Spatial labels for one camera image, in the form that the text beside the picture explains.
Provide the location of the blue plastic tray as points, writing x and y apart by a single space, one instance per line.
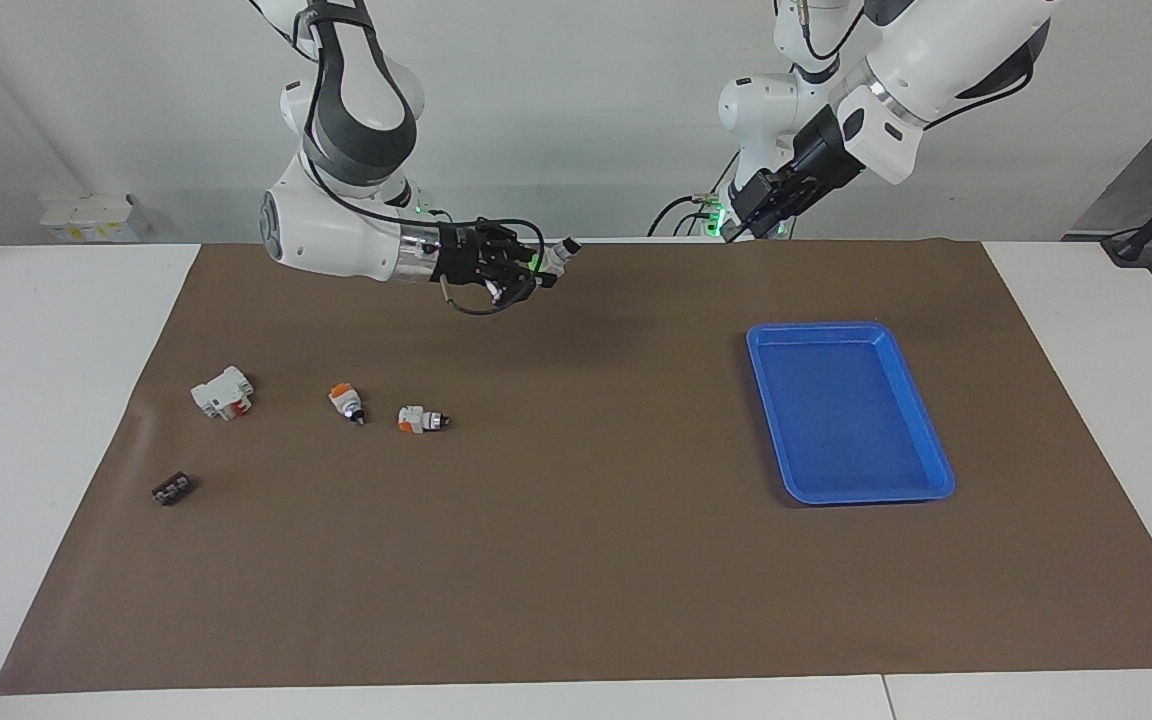
846 420

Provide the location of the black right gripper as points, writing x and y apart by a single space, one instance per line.
466 255

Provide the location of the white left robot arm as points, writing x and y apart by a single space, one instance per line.
936 60

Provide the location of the white box by wall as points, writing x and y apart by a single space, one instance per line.
96 217

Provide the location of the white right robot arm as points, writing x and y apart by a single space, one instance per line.
336 200

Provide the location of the brown table mat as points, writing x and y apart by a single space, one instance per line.
586 550

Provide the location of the selector switch with orange base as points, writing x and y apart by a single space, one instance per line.
344 402

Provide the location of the selector switch with white base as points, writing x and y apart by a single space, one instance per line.
418 419

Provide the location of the small black terminal block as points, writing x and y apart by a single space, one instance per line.
172 490

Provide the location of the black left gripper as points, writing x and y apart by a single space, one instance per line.
808 160

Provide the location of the white circuit breaker red lever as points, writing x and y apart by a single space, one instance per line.
216 392

